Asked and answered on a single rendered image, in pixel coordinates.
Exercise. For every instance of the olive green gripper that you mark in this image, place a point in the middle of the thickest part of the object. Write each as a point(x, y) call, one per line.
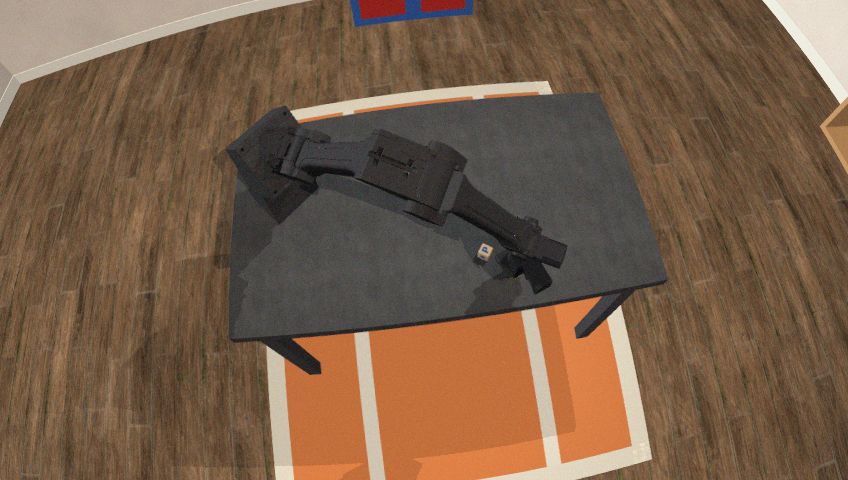
point(502, 259)

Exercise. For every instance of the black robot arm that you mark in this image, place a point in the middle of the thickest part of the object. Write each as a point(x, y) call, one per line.
point(426, 188)

